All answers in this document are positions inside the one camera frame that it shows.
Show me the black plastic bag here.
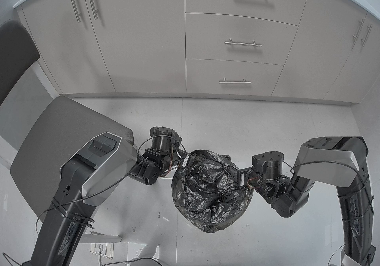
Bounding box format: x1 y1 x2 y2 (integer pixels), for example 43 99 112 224
172 149 254 233

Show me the black cable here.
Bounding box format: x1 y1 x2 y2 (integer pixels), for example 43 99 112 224
35 137 188 231
282 160 372 201
99 254 164 266

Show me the grey padded chair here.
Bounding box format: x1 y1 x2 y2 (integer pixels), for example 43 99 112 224
0 20 134 244

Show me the beige cabinet with drawers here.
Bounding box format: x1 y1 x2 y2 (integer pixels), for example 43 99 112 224
12 0 380 107

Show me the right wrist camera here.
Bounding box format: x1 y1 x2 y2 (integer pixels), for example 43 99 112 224
252 154 268 171

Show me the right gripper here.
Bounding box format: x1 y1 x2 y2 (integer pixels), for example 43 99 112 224
237 168 262 191

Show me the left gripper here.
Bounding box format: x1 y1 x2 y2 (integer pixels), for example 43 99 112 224
174 153 191 172

